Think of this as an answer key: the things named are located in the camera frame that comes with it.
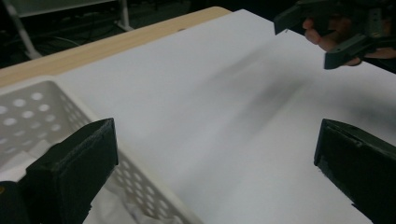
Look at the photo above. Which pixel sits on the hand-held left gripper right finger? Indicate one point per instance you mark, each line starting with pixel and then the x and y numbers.
pixel 364 168

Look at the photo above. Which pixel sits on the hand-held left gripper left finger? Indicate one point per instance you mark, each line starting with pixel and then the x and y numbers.
pixel 71 174

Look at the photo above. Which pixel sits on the white shorts with black waistband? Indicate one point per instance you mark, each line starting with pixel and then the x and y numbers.
pixel 106 208

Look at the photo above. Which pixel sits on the white perforated plastic basket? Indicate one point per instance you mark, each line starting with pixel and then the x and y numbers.
pixel 37 105

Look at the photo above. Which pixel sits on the white board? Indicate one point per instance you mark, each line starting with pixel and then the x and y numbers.
pixel 202 109

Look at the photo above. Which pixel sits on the wooden table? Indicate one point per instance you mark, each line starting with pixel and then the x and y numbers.
pixel 93 49

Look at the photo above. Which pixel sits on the white metal stand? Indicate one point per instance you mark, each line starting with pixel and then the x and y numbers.
pixel 21 31

